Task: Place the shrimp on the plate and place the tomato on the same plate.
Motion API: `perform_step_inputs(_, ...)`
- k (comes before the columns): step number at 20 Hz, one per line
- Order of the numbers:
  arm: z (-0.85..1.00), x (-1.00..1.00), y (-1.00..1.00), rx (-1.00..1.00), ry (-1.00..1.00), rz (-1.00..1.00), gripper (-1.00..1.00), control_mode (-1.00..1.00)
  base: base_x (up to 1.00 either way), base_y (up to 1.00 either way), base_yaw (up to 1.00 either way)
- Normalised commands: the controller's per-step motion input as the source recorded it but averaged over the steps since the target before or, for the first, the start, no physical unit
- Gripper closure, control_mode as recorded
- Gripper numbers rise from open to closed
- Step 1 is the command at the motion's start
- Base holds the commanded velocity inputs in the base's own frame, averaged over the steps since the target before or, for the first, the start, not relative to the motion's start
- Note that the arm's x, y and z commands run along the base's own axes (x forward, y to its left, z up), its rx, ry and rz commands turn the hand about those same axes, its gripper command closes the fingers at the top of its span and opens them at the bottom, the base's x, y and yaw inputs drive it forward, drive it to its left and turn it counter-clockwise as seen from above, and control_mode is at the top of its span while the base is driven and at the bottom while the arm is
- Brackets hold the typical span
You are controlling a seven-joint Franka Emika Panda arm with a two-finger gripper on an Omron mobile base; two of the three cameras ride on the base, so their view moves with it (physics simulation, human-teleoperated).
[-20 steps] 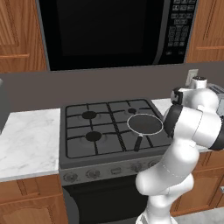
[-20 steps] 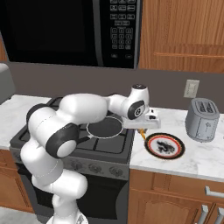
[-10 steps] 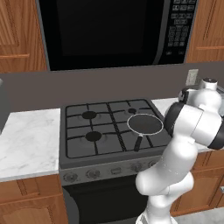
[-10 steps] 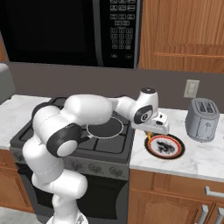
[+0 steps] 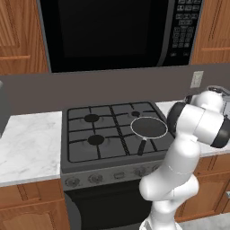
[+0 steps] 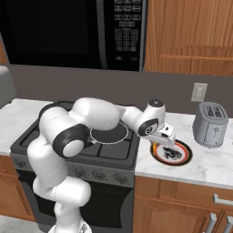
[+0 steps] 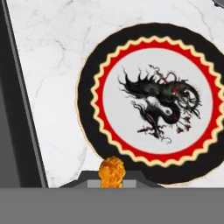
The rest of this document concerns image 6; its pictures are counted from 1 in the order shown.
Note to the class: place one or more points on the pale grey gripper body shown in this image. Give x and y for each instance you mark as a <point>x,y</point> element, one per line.
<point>160,142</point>

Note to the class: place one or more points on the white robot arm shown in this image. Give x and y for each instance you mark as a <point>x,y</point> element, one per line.
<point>91,113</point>

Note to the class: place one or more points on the round plate with orange rim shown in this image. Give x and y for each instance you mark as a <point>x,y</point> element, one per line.
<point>185,154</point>

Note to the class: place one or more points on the black stove with hob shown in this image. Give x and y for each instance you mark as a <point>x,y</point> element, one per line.
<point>121,151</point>

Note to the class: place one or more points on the grey toaster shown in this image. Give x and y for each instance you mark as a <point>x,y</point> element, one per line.
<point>209,127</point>

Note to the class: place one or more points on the wooden drawer front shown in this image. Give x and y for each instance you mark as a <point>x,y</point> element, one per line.
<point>182,189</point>

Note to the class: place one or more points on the grey stove knob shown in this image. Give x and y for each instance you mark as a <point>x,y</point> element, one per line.
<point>20,164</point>
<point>79,172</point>
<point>99,175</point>
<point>120,178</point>

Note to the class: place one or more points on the wooden base cupboard door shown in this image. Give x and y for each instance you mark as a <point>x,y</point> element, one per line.
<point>170,217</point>

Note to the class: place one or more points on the black oven door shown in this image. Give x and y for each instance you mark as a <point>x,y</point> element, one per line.
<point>112,206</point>

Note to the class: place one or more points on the black microwave oven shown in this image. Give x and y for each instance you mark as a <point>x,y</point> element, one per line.
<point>127,33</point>

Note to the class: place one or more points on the wooden base cupboard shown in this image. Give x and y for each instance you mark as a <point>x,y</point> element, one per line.
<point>13,194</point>

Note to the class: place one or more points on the black microwave door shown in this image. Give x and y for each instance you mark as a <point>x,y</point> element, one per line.
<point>48,30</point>

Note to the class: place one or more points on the white wall outlet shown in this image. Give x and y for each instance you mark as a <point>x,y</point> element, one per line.
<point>199,92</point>

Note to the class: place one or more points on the wooden wall cupboard door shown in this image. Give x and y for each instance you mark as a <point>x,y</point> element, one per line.
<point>188,27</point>

